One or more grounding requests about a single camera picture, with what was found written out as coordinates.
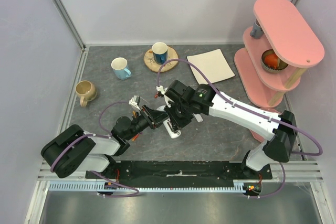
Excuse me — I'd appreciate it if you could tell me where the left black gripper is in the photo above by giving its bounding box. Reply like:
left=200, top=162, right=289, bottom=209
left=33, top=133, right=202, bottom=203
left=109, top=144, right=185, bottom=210
left=125, top=104, right=169, bottom=140

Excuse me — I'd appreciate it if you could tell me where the white battery compartment cover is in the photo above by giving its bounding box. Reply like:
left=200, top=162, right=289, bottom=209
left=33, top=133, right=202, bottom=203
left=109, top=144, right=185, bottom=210
left=194, top=114, right=203, bottom=123

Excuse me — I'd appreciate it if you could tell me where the white remote control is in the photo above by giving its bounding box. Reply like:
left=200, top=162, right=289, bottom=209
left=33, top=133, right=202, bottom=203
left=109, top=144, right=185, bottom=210
left=163, top=117, right=181, bottom=139

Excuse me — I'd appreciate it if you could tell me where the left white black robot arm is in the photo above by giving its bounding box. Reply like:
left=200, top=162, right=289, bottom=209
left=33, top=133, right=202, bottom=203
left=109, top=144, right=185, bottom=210
left=40, top=105, right=169, bottom=178

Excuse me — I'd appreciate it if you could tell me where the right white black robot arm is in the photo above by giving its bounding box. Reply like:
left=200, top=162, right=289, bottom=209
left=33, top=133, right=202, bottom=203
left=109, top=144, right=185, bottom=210
left=156, top=80, right=297, bottom=179

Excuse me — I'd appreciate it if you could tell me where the cream square plate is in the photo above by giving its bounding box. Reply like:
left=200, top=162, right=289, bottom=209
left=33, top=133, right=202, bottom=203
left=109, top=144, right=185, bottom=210
left=187, top=49, right=235, bottom=83

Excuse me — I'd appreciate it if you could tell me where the dark blue mug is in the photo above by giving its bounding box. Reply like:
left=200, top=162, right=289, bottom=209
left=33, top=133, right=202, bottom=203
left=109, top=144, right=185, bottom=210
left=152, top=42, right=168, bottom=65

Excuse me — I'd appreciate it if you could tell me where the light blue mug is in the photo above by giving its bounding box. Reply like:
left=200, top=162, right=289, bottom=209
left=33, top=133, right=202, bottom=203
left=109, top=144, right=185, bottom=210
left=111, top=57, right=132, bottom=80

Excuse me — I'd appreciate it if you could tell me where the beige ceramic mug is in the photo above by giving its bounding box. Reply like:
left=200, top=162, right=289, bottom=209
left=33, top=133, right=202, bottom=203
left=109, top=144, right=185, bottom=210
left=75, top=80, right=97, bottom=107

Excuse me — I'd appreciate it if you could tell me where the pink dotted plate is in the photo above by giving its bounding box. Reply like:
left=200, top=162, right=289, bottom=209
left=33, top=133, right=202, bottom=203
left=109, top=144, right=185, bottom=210
left=250, top=107, right=281, bottom=143

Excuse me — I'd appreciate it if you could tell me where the pink three-tier shelf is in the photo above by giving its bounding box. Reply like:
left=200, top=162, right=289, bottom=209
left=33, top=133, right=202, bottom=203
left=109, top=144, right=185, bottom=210
left=234, top=0, right=324, bottom=108

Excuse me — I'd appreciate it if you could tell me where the bowl with fruit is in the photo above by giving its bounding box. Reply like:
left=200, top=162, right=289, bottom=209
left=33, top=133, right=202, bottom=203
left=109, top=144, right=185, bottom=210
left=261, top=49, right=288, bottom=73

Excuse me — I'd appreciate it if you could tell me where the grey cup on shelf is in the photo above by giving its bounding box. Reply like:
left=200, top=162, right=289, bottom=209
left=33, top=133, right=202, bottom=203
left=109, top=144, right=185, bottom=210
left=250, top=19, right=264, bottom=39

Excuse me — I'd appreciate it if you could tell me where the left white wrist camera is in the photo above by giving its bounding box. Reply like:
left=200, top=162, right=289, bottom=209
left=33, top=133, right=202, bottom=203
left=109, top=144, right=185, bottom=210
left=129, top=95, right=141, bottom=111

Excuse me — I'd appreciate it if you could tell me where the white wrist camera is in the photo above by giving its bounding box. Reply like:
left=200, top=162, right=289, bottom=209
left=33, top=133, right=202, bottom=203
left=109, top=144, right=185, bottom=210
left=129, top=95, right=141, bottom=111
left=156, top=86, right=172, bottom=107

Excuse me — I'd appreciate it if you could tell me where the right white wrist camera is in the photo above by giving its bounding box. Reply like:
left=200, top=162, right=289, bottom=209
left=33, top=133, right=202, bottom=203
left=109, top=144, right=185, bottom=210
left=156, top=86, right=172, bottom=107

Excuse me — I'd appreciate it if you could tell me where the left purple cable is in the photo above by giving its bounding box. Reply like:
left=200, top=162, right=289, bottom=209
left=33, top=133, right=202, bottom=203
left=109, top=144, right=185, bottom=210
left=49, top=101, right=141, bottom=198

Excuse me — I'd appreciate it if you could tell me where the purple cable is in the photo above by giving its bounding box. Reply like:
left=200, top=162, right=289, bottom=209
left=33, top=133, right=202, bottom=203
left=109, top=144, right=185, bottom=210
left=156, top=59, right=324, bottom=199
left=49, top=101, right=141, bottom=198

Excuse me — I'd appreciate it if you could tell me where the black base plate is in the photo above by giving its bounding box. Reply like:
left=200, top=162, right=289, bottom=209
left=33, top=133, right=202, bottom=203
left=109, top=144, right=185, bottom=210
left=101, top=161, right=272, bottom=188

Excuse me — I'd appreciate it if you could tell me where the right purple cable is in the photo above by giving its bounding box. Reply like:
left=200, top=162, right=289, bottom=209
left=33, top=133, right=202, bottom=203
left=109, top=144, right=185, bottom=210
left=156, top=59, right=324, bottom=199

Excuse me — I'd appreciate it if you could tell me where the white slotted cable duct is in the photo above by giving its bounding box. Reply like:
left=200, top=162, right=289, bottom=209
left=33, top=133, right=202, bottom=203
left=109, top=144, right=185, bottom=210
left=48, top=181, right=247, bottom=193

